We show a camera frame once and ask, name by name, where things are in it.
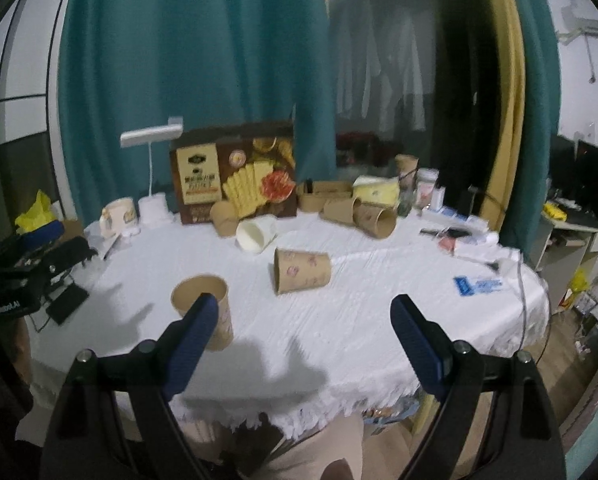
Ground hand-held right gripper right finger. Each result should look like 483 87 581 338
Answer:
389 294 567 480

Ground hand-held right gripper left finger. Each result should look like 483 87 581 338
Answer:
39 292 240 480

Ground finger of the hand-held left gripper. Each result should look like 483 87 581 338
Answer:
1 236 94 281

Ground brown floral paper cup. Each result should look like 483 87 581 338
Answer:
273 247 333 295

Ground white paper cup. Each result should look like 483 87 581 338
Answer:
235 215 279 255

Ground blue cloth bundle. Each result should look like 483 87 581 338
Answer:
20 221 66 251

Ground black phone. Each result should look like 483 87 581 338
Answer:
45 284 90 325

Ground yellow plastic bag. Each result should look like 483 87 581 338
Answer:
14 189 62 233

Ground white printed mug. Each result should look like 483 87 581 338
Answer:
99 198 140 238

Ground white tablecloth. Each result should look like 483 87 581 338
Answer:
26 207 551 442

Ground white desk lamp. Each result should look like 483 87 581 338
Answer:
120 117 185 228

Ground blue and white small box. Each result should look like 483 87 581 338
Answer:
421 206 480 226

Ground person's leg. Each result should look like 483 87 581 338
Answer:
271 412 415 480

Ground yellow tissue box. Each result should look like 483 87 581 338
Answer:
352 175 401 207

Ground white side desk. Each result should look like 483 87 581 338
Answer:
532 210 598 313

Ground brown biscuit box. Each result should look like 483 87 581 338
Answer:
169 120 299 225

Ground brown cardboard organizer box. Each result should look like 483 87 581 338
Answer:
297 179 354 213

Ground black monitor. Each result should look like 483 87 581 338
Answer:
549 132 598 232

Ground teal curtain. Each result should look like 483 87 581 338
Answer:
58 0 338 227
494 0 561 263

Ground yellow curtain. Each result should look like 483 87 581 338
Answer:
472 0 527 221

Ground hanging pale clothes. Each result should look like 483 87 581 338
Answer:
329 5 430 133

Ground white air conditioner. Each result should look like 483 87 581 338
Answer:
554 0 598 37

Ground white cable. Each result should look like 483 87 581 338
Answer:
514 260 552 361

